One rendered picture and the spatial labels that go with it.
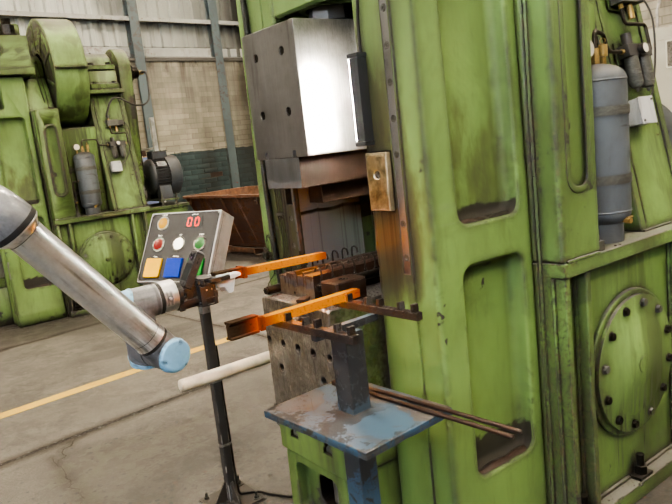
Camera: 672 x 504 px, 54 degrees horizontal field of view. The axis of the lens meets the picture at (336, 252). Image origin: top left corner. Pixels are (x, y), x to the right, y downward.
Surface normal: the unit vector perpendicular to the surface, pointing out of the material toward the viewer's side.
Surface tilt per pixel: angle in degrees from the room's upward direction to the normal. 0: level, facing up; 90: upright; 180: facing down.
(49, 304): 90
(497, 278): 90
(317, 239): 90
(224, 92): 90
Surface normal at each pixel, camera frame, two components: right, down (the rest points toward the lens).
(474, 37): 0.60, 0.05
